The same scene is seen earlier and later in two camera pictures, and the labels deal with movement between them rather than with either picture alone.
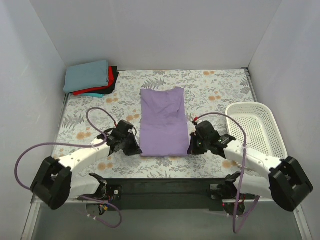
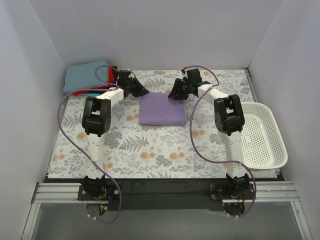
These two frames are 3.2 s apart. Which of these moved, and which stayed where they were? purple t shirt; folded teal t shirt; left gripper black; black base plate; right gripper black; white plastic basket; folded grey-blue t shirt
Moved: left gripper black; right gripper black; purple t shirt
Stayed: black base plate; white plastic basket; folded teal t shirt; folded grey-blue t shirt
